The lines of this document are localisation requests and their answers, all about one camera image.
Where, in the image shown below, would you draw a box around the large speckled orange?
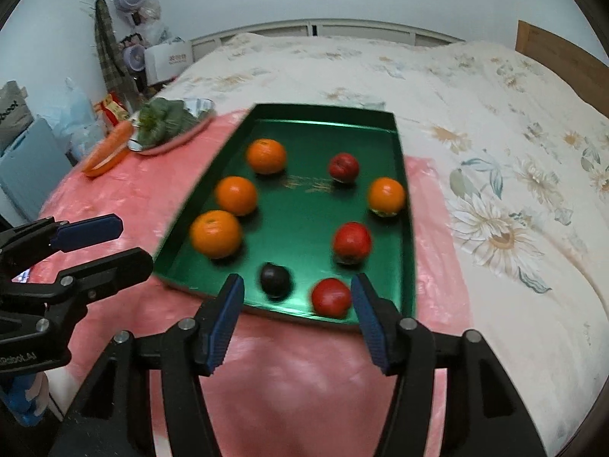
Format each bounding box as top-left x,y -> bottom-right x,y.
189,211 -> 242,260

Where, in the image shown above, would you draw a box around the medium orange with stem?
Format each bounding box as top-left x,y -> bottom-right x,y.
215,176 -> 258,217

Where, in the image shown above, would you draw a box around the red tomato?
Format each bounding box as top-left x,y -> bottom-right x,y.
311,278 -> 352,319

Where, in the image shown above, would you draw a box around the dark purple plum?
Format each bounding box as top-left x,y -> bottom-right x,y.
259,262 -> 292,300

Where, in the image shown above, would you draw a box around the small orange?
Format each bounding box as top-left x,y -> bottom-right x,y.
367,176 -> 407,217

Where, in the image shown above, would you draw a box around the small red apple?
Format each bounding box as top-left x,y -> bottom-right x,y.
328,153 -> 359,184

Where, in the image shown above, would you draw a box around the blue gloved left hand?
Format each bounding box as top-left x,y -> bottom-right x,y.
1,372 -> 49,427

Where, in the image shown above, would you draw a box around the light blue suitcase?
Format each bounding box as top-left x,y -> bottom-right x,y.
1,118 -> 72,226

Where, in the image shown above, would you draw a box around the grey fabric bag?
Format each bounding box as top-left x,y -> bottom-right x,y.
0,80 -> 33,153

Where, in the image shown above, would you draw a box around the white plastic bags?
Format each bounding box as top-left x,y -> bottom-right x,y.
53,77 -> 105,162

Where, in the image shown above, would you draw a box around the orange rimmed white plate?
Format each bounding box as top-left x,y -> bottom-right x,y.
84,147 -> 130,179

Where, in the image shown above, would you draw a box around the orange carrot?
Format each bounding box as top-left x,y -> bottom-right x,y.
81,120 -> 134,173

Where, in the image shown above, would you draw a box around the white blue rimmed plate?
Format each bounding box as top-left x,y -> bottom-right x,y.
127,97 -> 216,156

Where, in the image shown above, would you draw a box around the red yellow snack bag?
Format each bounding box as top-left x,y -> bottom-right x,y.
94,92 -> 129,129

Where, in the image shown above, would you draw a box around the pink plastic sheet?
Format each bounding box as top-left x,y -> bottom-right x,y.
31,110 -> 472,456

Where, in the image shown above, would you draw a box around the green leafy vegetable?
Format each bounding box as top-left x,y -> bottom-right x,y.
135,97 -> 214,150

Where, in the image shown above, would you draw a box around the plaid hanging cloth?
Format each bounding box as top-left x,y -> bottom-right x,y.
94,0 -> 138,112

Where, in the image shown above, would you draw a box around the small desk fan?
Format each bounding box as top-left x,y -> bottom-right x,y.
123,45 -> 145,72

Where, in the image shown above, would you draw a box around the white cardboard box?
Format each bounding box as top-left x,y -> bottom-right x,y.
145,40 -> 193,86

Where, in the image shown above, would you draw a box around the green tray box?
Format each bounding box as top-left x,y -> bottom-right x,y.
153,103 -> 416,329

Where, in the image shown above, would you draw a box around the floral bed quilt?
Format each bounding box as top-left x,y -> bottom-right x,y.
164,34 -> 608,455

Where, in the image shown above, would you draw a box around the wooden headboard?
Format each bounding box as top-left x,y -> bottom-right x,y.
515,21 -> 609,117

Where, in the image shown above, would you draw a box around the white window frame rail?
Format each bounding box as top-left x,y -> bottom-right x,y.
191,19 -> 461,61

